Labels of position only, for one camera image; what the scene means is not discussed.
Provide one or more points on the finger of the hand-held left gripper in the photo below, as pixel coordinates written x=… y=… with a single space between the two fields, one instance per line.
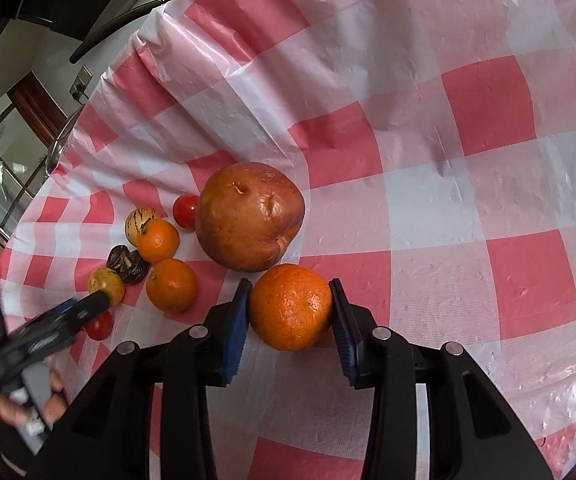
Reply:
x=75 y=312

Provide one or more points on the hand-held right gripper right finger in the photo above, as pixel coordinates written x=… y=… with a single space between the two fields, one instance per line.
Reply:
x=342 y=325

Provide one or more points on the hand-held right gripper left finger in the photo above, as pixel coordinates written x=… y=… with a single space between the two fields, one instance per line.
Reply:
x=237 y=325

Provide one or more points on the small red tomato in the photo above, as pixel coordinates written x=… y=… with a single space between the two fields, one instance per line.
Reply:
x=100 y=326
x=186 y=211

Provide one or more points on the large orange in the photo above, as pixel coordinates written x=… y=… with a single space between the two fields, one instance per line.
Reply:
x=290 y=307

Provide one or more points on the small mandarin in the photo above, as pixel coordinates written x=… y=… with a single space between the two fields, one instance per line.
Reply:
x=171 y=284
x=158 y=241

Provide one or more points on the person's left hand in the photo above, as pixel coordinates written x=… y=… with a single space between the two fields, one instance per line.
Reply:
x=57 y=401

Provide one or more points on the red white checked tablecloth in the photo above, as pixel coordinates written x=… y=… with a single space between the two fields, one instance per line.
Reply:
x=418 y=160

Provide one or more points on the wooden window frame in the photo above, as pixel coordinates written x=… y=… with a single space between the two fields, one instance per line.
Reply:
x=35 y=105

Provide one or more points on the wall socket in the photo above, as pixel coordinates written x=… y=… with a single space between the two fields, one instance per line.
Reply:
x=81 y=82

